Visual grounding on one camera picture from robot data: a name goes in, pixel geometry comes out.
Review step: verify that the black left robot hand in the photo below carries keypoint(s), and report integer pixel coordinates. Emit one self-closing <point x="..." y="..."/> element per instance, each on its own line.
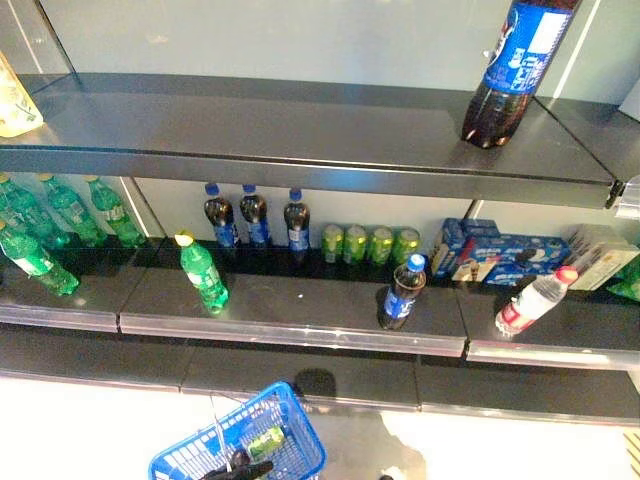
<point x="240" y="474"/>

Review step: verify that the blue plastic shopping basket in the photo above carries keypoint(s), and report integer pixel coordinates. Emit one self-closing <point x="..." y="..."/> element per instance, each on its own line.
<point x="300" y="440"/>

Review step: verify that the green drink can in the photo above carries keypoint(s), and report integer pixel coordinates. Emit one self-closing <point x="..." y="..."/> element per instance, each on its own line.
<point x="405" y="247"/>
<point x="355" y="246"/>
<point x="381" y="246"/>
<point x="332" y="245"/>
<point x="267" y="442"/>

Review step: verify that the blue sandwich cookie box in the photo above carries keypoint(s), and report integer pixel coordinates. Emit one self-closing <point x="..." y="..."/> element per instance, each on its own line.
<point x="480" y="229"/>
<point x="510" y="277"/>
<point x="520" y="250"/>

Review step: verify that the small water bottle red cap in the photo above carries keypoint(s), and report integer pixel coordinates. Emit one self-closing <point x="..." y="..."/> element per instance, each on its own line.
<point x="535" y="300"/>

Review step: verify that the white yellow snack box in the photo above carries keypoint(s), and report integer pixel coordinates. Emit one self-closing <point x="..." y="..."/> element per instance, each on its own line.
<point x="600" y="255"/>

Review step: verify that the green snack bag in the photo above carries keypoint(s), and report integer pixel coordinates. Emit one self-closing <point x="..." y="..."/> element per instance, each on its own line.
<point x="627" y="282"/>

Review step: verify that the large yellow tea bottle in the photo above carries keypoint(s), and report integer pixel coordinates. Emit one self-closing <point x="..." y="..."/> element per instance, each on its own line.
<point x="17" y="100"/>

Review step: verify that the large cola bottle blue label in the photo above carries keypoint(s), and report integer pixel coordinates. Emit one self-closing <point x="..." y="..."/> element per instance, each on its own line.
<point x="520" y="55"/>

